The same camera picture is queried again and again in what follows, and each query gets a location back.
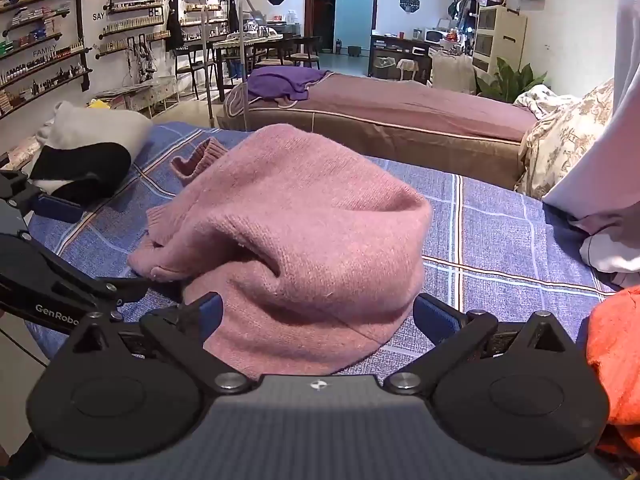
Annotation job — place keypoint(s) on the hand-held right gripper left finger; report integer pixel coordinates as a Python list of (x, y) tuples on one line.
[(214, 307)]

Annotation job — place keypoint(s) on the white pillow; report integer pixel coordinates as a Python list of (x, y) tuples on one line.
[(620, 110)]

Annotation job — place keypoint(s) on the yellow bag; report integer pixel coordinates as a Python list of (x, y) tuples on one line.
[(97, 104)]

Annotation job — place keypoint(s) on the wall shelves of small bottles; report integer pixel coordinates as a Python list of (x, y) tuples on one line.
[(30, 15)]

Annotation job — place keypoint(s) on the dark wooden sideboard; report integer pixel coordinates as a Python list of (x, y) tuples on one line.
[(385, 47)]

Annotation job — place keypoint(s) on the crumpled white duvet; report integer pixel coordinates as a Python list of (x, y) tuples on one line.
[(540, 100)]

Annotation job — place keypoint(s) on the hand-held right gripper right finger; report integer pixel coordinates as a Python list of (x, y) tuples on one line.
[(430, 310)]

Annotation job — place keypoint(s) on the mauve covered bed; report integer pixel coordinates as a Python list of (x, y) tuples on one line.
[(400, 110)]

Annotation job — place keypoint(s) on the blue plaid bed sheet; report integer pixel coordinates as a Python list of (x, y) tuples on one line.
[(500, 230)]

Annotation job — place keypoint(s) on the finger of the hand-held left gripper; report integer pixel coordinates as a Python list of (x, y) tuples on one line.
[(55, 206), (90, 285)]

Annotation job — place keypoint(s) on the dark wooden door frame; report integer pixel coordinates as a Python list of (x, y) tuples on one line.
[(376, 10)]

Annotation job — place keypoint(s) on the white cloth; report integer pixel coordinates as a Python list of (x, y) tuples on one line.
[(615, 260)]

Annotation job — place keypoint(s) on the dark dining table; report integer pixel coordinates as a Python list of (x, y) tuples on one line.
[(240, 42)]

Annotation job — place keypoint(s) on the cream covered armchair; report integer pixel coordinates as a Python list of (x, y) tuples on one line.
[(452, 72)]

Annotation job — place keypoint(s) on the cream storage cabinet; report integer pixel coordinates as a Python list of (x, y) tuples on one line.
[(500, 40)]

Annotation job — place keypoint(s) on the green potted plant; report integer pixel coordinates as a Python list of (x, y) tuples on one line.
[(510, 82)]

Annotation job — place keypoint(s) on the black lattice wall ornament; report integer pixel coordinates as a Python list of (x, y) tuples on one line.
[(410, 3)]

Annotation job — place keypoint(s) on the orange cloth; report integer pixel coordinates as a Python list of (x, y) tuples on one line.
[(617, 340)]

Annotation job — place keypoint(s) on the white and black folded garment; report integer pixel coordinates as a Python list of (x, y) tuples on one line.
[(85, 130)]

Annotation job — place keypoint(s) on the white microwave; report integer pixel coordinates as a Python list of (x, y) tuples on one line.
[(434, 36)]

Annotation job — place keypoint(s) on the small white stool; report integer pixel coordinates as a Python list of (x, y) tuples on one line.
[(407, 66)]

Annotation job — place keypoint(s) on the dark metal chair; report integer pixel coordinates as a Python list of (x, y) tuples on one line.
[(192, 67), (305, 55)]

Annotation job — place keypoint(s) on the pink knitted sweater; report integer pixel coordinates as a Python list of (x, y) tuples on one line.
[(300, 240)]

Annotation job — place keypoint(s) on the purple blanket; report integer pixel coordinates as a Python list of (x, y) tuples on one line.
[(285, 82)]

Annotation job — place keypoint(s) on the floral print pillow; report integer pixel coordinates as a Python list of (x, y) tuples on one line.
[(565, 145)]

